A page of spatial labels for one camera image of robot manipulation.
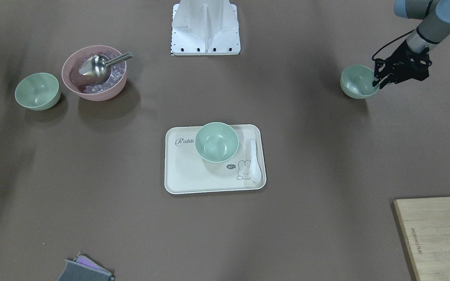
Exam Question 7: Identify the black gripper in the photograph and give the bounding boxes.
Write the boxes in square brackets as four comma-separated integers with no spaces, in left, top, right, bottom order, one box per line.
[372,41,431,89]

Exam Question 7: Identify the green bowl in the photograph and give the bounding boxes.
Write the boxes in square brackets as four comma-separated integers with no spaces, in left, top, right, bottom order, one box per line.
[195,122,239,163]
[14,72,61,111]
[340,64,380,99]

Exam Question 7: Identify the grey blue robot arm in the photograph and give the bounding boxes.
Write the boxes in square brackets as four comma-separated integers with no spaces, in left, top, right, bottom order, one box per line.
[0,0,450,113]

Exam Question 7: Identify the pink bowl with ice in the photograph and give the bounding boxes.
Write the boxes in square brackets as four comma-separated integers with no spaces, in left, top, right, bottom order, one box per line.
[61,45,127,101]

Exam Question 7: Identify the metal ice scoop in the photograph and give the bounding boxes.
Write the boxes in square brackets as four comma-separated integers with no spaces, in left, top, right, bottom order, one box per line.
[78,52,133,79]

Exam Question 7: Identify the white ceramic spoon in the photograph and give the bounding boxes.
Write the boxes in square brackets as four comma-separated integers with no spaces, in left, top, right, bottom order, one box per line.
[250,139,261,182]

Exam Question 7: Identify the wooden cutting board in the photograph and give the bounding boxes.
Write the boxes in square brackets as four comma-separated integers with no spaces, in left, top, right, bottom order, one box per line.
[393,196,450,281]

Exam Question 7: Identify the green bowl on tray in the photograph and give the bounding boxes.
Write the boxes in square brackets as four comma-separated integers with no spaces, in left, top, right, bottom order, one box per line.
[195,122,239,163]

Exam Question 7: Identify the cream rabbit tray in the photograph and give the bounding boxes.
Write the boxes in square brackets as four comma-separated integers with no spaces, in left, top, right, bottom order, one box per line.
[164,124,267,194]

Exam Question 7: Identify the grey and purple cloths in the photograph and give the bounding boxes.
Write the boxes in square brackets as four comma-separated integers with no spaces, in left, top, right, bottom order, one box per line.
[57,254,115,281]

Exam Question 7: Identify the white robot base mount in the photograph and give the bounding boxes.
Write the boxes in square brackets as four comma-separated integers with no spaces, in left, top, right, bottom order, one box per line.
[170,0,241,56]

